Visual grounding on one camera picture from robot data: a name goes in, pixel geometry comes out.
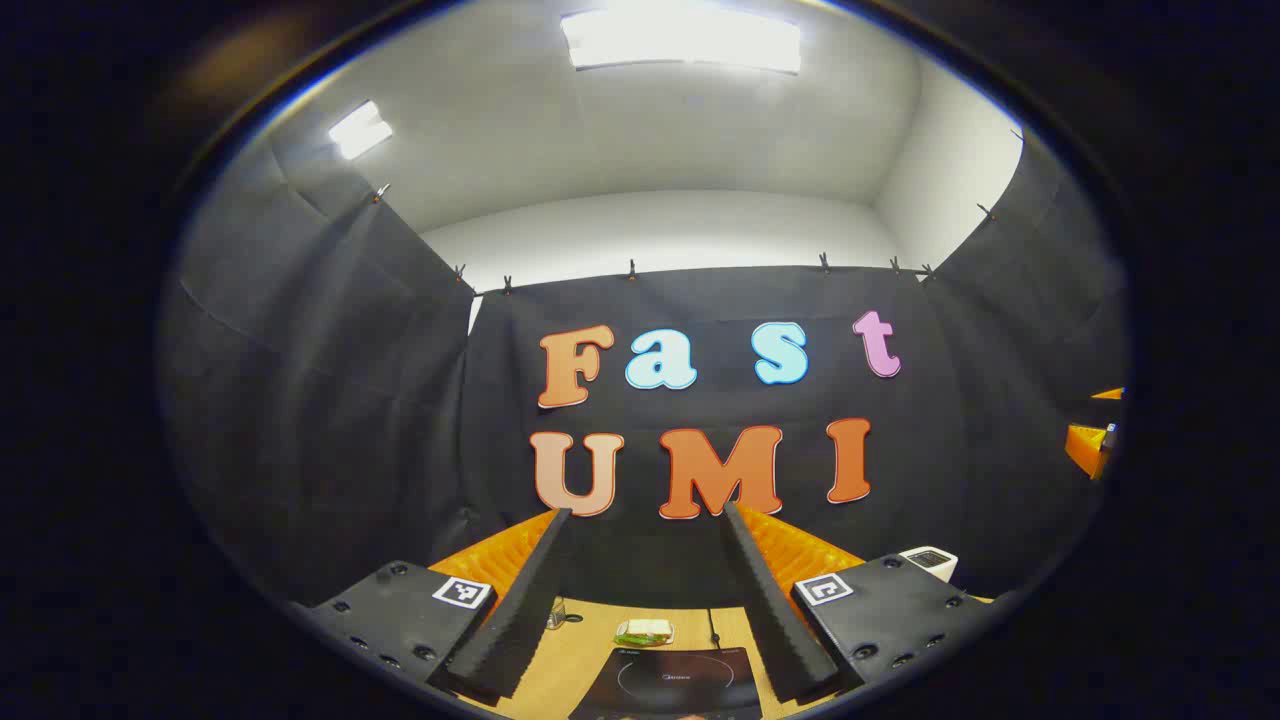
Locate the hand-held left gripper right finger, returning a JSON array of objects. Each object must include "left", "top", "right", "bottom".
[{"left": 722, "top": 500, "right": 996, "bottom": 703}]

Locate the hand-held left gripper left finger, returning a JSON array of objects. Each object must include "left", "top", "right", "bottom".
[{"left": 288, "top": 508, "right": 573, "bottom": 701}]

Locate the black induction cooktop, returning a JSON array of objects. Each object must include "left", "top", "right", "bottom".
[{"left": 568, "top": 645, "right": 763, "bottom": 720}]

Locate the white toaster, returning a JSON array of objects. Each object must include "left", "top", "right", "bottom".
[{"left": 897, "top": 546, "right": 959, "bottom": 584}]

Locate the ceiling light panel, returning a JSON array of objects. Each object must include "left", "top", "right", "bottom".
[
  {"left": 328, "top": 100, "right": 394, "bottom": 161},
  {"left": 560, "top": 8, "right": 803, "bottom": 76}
]

